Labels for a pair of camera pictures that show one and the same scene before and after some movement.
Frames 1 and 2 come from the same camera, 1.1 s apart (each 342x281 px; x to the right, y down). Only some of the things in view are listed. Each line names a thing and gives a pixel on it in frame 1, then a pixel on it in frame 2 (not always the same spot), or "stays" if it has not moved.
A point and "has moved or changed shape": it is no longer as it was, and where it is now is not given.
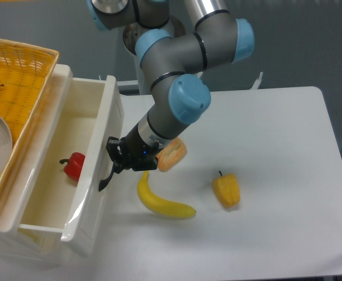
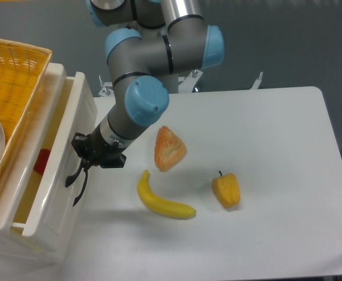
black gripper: (138, 154) -> (93, 149)
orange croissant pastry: (171, 154) stays
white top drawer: (83, 116) has moved or changed shape
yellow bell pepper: (226, 188) stays
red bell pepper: (74, 165) -> (41, 160)
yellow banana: (171, 208) stays
